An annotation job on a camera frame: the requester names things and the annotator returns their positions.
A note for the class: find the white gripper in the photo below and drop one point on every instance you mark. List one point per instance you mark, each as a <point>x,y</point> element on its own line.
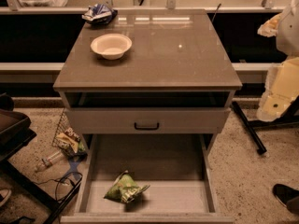
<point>289,32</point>

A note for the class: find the green jalapeno chip bag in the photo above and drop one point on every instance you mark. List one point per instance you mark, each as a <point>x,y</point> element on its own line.
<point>125,189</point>

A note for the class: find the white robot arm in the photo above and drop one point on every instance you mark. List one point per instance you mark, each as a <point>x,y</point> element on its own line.
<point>285,28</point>

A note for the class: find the grey drawer cabinet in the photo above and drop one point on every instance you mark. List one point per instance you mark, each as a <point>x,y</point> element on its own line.
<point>176,61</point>

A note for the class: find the open pulled-out drawer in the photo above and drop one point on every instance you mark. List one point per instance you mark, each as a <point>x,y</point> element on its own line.
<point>173,166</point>

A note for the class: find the blue white chip bag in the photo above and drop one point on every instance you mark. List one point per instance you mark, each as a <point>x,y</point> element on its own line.
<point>99,14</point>

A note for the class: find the green chip bag on floor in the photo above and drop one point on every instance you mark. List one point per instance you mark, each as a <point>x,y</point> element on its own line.
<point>69,142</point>

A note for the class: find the black metal stand leg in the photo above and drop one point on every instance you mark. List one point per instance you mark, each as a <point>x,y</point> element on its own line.
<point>290,117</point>

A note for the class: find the black shoe right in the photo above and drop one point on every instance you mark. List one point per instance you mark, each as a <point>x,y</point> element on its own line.
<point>284,193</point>

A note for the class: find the white paper bowl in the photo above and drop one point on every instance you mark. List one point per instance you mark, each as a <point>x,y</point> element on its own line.
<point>111,46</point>

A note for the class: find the blue tape floor marker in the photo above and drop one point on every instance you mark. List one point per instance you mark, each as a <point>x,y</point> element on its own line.
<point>74,162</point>

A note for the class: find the clear plastic bottle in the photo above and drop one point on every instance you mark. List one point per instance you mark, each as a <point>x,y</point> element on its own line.
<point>49,161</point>

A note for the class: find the black chair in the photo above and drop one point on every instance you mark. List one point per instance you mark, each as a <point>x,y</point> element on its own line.
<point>44,114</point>

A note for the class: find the closed drawer with black handle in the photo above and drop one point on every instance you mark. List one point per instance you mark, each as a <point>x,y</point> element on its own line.
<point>147,120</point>

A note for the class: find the wire mesh basket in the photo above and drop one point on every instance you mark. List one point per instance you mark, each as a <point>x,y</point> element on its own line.
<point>62,125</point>

